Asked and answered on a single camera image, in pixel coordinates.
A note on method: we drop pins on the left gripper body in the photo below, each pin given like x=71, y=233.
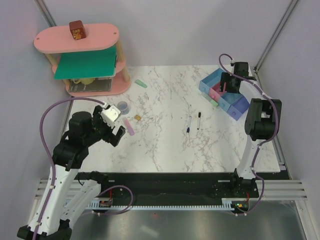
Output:
x=101, y=128

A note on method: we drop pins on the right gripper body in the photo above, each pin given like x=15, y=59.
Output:
x=230, y=88

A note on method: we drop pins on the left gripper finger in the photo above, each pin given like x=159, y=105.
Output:
x=97, y=110
x=115, y=138

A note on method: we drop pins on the sky blue drawer bin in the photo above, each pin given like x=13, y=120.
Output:
x=227, y=99

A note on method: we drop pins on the pink drawer bin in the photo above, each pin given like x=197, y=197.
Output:
x=215, y=92

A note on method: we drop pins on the light blue drawer bin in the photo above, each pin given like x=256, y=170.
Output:
x=211, y=80

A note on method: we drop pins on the small brown clip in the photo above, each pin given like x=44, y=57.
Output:
x=137, y=118

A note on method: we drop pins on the clear blue round box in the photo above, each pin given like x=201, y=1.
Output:
x=124, y=107

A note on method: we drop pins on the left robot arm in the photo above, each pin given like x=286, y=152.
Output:
x=55, y=218

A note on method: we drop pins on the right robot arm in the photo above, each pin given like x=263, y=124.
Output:
x=261, y=126

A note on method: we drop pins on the pink eraser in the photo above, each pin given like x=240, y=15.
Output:
x=128, y=126

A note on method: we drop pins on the black book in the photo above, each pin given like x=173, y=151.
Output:
x=100, y=84

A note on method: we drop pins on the yellow mug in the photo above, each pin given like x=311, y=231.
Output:
x=84, y=81

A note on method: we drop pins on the green folder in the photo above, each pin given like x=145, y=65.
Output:
x=87, y=64

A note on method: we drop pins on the blue capped marker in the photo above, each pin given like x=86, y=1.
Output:
x=189, y=124

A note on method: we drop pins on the pink wooden shelf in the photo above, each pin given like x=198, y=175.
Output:
x=54, y=41

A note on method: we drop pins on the brown cube toy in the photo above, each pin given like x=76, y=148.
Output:
x=77, y=30

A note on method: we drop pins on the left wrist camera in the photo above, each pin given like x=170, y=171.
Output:
x=111, y=115

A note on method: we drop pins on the right aluminium post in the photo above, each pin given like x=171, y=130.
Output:
x=276, y=33

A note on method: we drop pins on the aluminium post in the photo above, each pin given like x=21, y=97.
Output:
x=276, y=33
x=45, y=12

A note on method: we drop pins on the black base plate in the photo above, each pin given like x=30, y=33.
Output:
x=215, y=185

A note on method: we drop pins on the left aluminium post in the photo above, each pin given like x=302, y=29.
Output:
x=45, y=12

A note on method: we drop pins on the white cable duct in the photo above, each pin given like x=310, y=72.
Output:
x=101, y=204

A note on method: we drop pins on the aluminium frame rail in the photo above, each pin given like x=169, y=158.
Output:
x=269, y=189

